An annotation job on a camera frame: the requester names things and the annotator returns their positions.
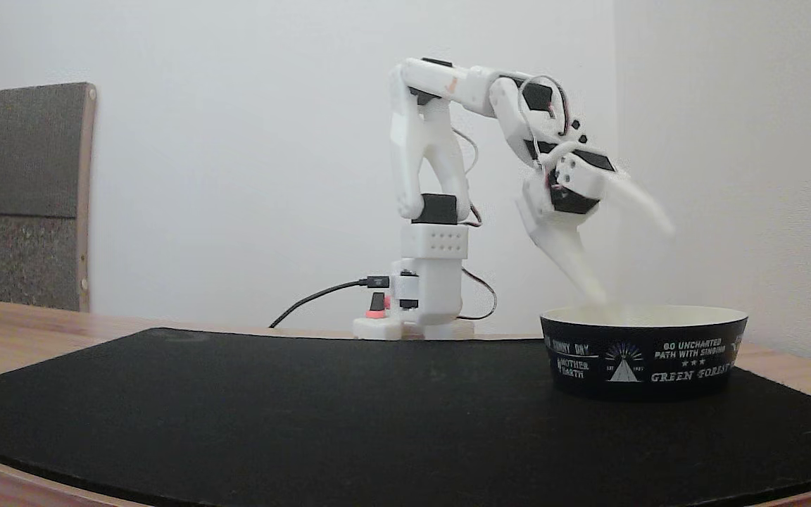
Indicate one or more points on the navy paper bowl white print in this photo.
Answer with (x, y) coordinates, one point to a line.
(645, 359)

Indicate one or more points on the black desk mat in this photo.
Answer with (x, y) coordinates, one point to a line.
(307, 408)

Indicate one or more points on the grey board with wooden frame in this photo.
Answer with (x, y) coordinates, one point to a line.
(22, 197)

